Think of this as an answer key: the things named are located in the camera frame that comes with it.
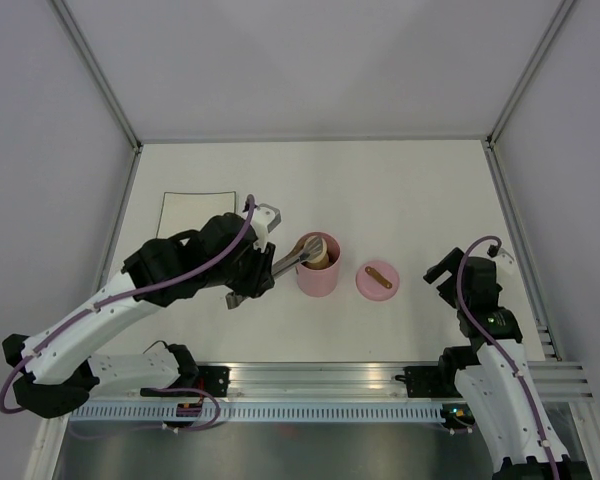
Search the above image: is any beige round bun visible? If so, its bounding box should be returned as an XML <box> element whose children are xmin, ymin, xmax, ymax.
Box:
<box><xmin>304</xmin><ymin>239</ymin><xmax>330</xmax><ymax>270</ymax></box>

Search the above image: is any pink round lid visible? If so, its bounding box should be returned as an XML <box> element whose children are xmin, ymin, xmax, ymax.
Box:
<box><xmin>355</xmin><ymin>260</ymin><xmax>400</xmax><ymax>302</ymax></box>

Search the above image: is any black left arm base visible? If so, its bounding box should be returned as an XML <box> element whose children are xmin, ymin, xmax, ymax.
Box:
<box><xmin>140</xmin><ymin>365</ymin><xmax>230</xmax><ymax>398</ymax></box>

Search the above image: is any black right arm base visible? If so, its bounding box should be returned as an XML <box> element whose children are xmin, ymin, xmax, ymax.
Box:
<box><xmin>403</xmin><ymin>365</ymin><xmax>460</xmax><ymax>399</ymax></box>

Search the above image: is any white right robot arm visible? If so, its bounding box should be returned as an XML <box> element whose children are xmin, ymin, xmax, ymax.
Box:
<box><xmin>424</xmin><ymin>248</ymin><xmax>591</xmax><ymax>479</ymax></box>

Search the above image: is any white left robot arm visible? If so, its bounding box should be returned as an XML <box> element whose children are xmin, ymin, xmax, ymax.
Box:
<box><xmin>0</xmin><ymin>204</ymin><xmax>281</xmax><ymax>419</ymax></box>

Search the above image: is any pink cylindrical lunch container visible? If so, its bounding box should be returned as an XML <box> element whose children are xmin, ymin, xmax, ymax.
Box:
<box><xmin>295</xmin><ymin>232</ymin><xmax>341</xmax><ymax>298</ymax></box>

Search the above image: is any white square plate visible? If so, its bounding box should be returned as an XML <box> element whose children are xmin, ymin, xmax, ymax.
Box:
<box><xmin>157</xmin><ymin>191</ymin><xmax>237</xmax><ymax>238</ymax></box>

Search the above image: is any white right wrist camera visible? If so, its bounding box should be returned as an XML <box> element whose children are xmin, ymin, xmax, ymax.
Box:
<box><xmin>493</xmin><ymin>248</ymin><xmax>517</xmax><ymax>276</ymax></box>

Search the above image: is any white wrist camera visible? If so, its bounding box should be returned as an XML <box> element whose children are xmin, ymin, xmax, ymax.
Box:
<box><xmin>493</xmin><ymin>248</ymin><xmax>517</xmax><ymax>276</ymax></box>
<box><xmin>251</xmin><ymin>203</ymin><xmax>281</xmax><ymax>251</ymax></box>

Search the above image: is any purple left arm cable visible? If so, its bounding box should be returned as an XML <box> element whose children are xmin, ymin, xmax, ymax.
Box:
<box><xmin>0</xmin><ymin>194</ymin><xmax>257</xmax><ymax>416</ymax></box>

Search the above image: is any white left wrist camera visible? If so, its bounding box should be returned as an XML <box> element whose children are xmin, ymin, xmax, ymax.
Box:
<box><xmin>251</xmin><ymin>203</ymin><xmax>281</xmax><ymax>251</ymax></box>

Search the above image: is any tan leather lid strap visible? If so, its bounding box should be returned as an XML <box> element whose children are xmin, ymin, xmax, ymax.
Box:
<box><xmin>364</xmin><ymin>267</ymin><xmax>394</xmax><ymax>291</ymax></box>

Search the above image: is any aluminium rail beam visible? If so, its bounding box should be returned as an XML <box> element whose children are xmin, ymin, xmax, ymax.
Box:
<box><xmin>79</xmin><ymin>362</ymin><xmax>595</xmax><ymax>400</ymax></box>

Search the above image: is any white slotted cable duct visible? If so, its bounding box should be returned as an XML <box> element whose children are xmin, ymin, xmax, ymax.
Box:
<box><xmin>70</xmin><ymin>401</ymin><xmax>443</xmax><ymax>423</ymax></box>

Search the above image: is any left aluminium frame post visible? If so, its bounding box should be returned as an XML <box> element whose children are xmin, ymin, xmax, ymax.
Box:
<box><xmin>48</xmin><ymin>0</ymin><xmax>142</xmax><ymax>152</ymax></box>

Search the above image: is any aluminium frame post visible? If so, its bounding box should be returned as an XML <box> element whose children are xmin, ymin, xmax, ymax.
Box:
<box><xmin>484</xmin><ymin>0</ymin><xmax>579</xmax><ymax>149</ymax></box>
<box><xmin>48</xmin><ymin>0</ymin><xmax>142</xmax><ymax>152</ymax></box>

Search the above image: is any right aluminium frame post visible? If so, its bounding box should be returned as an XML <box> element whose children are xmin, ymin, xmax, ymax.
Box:
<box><xmin>484</xmin><ymin>0</ymin><xmax>579</xmax><ymax>149</ymax></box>

